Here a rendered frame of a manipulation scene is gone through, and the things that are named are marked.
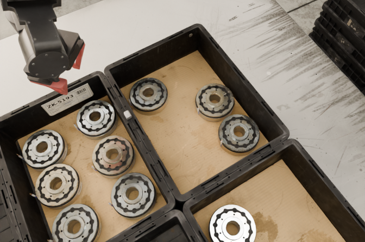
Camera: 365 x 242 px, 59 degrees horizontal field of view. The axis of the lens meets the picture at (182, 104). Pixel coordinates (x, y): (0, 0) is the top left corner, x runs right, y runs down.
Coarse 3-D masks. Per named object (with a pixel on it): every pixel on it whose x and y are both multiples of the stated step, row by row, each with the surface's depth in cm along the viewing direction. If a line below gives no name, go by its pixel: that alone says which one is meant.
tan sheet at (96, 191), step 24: (72, 120) 87; (96, 120) 87; (120, 120) 86; (72, 144) 84; (96, 144) 83; (144, 168) 80; (96, 192) 78; (48, 216) 75; (120, 216) 75; (144, 216) 74
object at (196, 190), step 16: (208, 32) 87; (144, 48) 85; (112, 64) 83; (112, 80) 81; (256, 96) 77; (272, 112) 75; (144, 144) 72; (272, 144) 71; (160, 160) 70; (240, 160) 70; (224, 176) 68; (176, 192) 67; (192, 192) 67
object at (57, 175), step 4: (52, 176) 76; (56, 176) 76; (60, 176) 76; (64, 176) 76; (48, 180) 76; (52, 180) 76; (64, 180) 75; (48, 184) 75; (64, 184) 75; (48, 188) 75; (60, 188) 74; (64, 188) 75; (48, 192) 74; (52, 192) 74; (56, 192) 74; (60, 192) 74
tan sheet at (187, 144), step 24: (168, 72) 93; (192, 72) 93; (168, 96) 89; (192, 96) 89; (144, 120) 86; (168, 120) 86; (192, 120) 86; (168, 144) 83; (192, 144) 82; (216, 144) 82; (264, 144) 82; (168, 168) 80; (192, 168) 80; (216, 168) 79
